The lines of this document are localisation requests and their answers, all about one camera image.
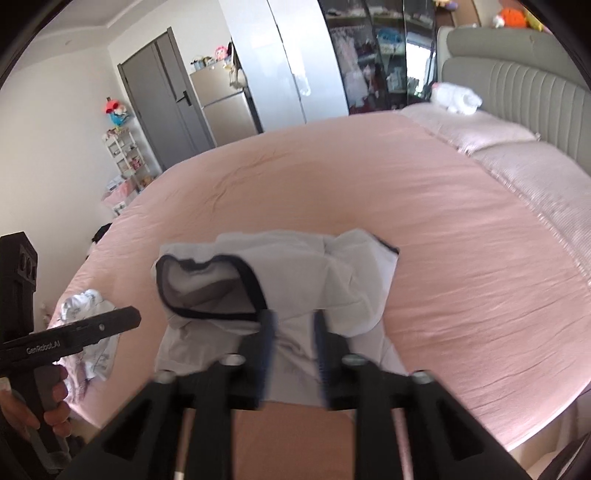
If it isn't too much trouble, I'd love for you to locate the pink pillow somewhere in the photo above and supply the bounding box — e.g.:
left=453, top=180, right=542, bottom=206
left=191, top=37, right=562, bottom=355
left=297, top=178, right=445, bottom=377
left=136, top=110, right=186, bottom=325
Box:
left=399, top=103, right=539, bottom=155
left=472, top=142, right=590, bottom=280

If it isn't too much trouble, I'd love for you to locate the red and blue plush toy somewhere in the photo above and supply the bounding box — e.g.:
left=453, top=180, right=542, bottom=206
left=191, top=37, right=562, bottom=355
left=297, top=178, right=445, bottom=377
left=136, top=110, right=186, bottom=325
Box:
left=104, top=97, right=129, bottom=127

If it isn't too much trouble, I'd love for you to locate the orange plush toy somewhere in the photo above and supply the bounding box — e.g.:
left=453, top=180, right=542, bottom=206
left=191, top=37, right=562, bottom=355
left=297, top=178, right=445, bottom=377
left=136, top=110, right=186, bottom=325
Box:
left=492, top=8, right=529, bottom=29

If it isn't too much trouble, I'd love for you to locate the white shirt with navy trim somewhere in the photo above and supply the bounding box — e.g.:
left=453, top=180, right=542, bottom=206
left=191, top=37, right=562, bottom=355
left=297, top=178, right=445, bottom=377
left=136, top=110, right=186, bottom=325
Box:
left=153, top=229, right=406, bottom=406

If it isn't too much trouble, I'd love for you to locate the grey padded headboard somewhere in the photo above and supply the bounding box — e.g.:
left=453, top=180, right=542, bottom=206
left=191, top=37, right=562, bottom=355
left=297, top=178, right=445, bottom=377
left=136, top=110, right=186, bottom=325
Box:
left=437, top=27, right=590, bottom=171

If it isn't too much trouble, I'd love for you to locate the person left hand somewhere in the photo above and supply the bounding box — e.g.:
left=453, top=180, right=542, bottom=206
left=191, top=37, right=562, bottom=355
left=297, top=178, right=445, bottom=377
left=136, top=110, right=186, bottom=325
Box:
left=0, top=363, right=73, bottom=439

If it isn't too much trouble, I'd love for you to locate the beige refrigerator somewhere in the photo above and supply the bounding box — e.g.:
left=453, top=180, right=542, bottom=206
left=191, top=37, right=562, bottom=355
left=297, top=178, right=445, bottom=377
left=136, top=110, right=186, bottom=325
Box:
left=189, top=62, right=259, bottom=147

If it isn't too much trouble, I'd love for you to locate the pink plush on refrigerator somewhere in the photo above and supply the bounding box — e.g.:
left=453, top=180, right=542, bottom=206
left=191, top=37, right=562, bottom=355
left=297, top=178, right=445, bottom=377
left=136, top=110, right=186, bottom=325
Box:
left=214, top=45, right=228, bottom=61

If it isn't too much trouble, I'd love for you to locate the pink storage box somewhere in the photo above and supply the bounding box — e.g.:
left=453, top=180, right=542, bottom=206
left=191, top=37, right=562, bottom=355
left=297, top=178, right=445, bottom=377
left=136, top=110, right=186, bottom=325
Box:
left=102, top=178, right=138, bottom=216

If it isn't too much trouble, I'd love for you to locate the white storage shelf rack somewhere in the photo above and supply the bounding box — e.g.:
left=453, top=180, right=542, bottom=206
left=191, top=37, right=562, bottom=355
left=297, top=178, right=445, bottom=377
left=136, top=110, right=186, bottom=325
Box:
left=103, top=127, right=153, bottom=192

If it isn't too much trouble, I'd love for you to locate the dark glass display cabinet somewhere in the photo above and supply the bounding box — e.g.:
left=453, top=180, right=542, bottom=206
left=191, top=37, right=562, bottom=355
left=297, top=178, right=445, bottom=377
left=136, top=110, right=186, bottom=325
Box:
left=320, top=0, right=436, bottom=114

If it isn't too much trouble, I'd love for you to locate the black clothes pile on stool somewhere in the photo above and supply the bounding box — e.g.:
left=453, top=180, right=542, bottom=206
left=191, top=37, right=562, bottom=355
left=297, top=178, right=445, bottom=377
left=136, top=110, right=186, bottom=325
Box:
left=91, top=223, right=111, bottom=244

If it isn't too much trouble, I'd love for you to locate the grey door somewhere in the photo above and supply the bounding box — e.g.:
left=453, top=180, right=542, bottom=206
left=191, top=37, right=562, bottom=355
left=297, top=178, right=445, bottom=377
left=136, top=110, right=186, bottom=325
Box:
left=117, top=29, right=215, bottom=171

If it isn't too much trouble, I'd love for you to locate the pink bed sheet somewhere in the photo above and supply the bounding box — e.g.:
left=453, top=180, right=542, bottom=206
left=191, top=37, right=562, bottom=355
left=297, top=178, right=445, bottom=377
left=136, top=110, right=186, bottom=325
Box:
left=67, top=112, right=590, bottom=449

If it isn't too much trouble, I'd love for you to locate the white printed storage bag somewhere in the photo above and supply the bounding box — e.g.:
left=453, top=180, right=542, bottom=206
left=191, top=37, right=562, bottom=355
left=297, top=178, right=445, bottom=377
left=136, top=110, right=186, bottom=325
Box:
left=52, top=289, right=119, bottom=404

